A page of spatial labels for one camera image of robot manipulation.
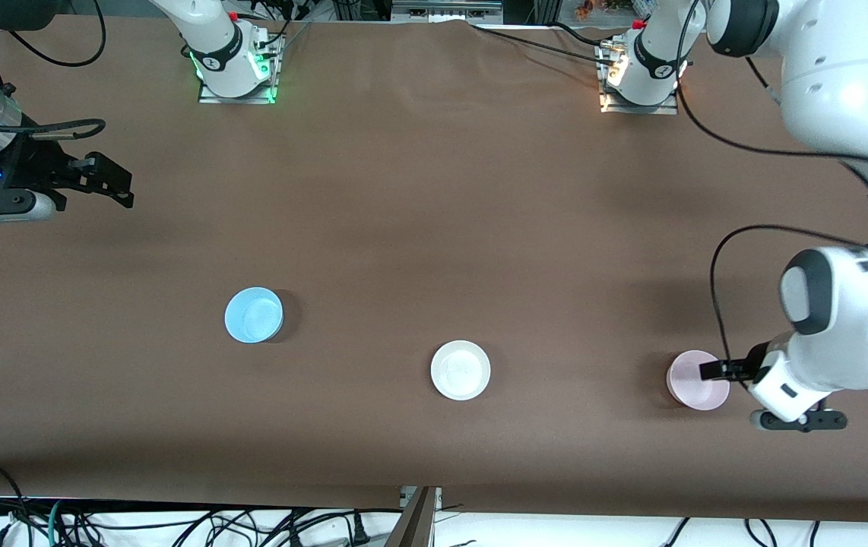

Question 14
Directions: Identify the pink bowl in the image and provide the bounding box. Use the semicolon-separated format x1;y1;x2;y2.
666;349;731;412

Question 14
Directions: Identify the blue bowl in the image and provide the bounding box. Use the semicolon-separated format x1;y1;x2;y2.
223;286;284;344

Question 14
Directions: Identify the white bowl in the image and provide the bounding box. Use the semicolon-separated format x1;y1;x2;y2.
430;340;492;401

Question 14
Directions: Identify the brown table cover sheet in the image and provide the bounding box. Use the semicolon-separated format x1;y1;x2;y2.
0;15;868;525

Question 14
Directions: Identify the grey power strip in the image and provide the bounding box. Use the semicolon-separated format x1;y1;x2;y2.
392;0;503;20

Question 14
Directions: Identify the orange toy item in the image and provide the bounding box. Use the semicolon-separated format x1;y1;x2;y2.
575;0;632;20

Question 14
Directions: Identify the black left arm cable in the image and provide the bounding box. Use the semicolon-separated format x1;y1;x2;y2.
673;0;868;365

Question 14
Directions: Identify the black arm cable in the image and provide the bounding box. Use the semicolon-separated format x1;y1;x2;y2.
673;0;868;365
0;0;108;142

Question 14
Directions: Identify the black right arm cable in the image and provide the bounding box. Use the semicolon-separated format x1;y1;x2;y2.
0;0;108;142

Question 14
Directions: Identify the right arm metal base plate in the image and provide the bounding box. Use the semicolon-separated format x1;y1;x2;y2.
197;30;284;106

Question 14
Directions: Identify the black base cable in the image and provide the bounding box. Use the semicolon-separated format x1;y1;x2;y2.
233;0;313;50

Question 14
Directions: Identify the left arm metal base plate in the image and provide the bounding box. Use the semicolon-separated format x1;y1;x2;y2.
597;38;682;116

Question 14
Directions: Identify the grey metal frame beam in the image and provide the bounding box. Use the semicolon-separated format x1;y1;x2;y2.
385;486;442;547

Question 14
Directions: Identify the black table cable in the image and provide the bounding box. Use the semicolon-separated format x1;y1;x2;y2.
468;23;617;65
552;21;632;45

